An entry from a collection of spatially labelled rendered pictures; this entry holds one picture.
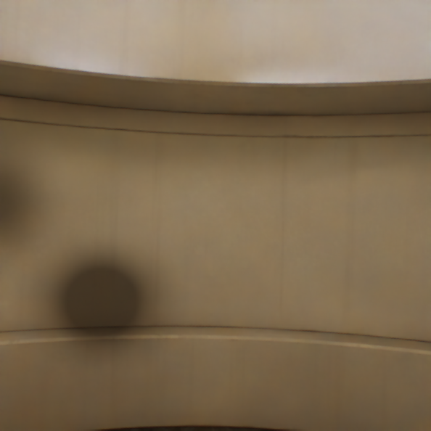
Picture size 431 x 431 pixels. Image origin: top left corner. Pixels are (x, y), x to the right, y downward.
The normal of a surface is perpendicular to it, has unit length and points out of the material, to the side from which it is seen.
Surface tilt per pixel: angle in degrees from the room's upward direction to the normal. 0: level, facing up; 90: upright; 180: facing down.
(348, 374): 90
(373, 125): 90
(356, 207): 90
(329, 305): 90
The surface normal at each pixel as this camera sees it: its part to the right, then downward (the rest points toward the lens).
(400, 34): -0.21, -0.02
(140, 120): 0.16, -0.01
